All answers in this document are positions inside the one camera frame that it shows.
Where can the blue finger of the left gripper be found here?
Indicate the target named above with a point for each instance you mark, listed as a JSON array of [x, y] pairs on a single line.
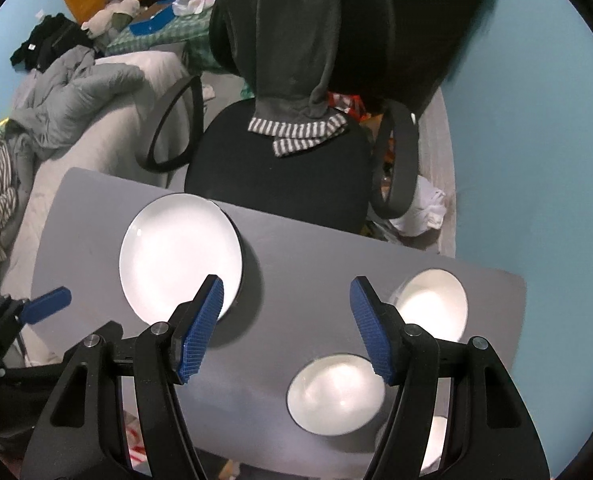
[[40, 308]]

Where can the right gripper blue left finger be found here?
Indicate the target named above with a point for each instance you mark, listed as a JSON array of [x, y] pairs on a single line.
[[194, 323]]

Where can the grey puffer jacket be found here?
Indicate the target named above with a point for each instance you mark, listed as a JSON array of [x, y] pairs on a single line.
[[66, 98]]

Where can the small white plate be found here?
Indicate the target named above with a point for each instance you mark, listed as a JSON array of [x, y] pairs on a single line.
[[168, 250]]

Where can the black office chair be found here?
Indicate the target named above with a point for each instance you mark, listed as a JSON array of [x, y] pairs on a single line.
[[337, 184]]

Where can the white bowl grey outside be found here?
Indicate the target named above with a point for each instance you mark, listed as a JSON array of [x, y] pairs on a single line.
[[435, 300]]

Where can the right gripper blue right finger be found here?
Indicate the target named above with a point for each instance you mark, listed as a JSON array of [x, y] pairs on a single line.
[[380, 326]]

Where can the white crumpled cloth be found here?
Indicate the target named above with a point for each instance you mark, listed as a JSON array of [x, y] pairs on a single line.
[[426, 213]]

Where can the black garment on wall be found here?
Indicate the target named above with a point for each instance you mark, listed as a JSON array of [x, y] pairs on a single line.
[[49, 39]]

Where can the dark grey hoodie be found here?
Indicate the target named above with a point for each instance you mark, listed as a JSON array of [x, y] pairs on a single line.
[[286, 50]]

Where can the black hanging coat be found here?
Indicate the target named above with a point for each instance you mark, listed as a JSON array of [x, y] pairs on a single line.
[[401, 49]]

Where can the blue box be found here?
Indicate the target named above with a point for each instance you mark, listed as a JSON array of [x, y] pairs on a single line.
[[152, 19]]

